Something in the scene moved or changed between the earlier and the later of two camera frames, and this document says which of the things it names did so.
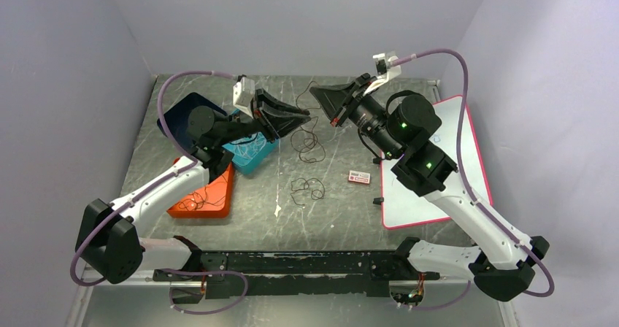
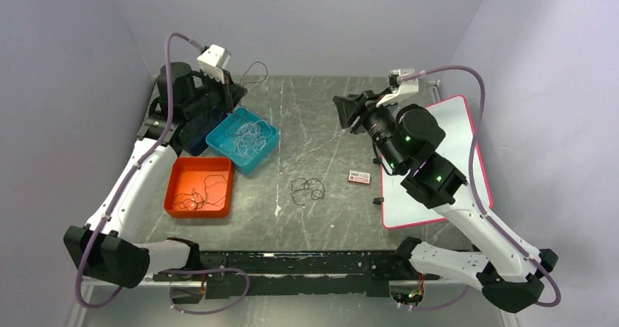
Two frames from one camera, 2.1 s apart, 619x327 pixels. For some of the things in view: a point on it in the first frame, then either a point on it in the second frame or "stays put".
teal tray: x=251 y=152 stays put
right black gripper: x=331 y=98 → x=368 y=111
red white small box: x=359 y=177 stays put
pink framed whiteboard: x=401 y=206 stays put
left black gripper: x=276 y=118 → x=231 y=93
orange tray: x=212 y=201 stays put
